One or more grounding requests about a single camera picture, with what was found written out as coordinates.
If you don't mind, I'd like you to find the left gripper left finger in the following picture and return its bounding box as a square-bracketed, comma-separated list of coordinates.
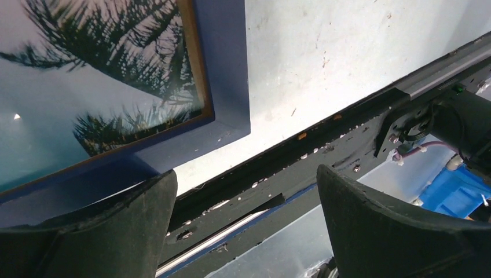
[1, 170, 178, 277]

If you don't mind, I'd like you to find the blue plastic box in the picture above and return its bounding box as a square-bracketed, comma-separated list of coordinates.
[419, 166, 490, 218]

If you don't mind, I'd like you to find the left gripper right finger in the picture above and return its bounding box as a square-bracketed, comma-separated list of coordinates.
[317, 164, 490, 277]

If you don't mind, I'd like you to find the beach landscape photo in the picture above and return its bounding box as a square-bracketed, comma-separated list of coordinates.
[1, 1, 212, 192]

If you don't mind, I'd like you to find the wooden picture frame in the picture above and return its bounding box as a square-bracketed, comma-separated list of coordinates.
[1, 1, 251, 228]

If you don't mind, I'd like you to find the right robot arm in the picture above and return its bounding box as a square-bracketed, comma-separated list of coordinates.
[374, 84, 490, 185]

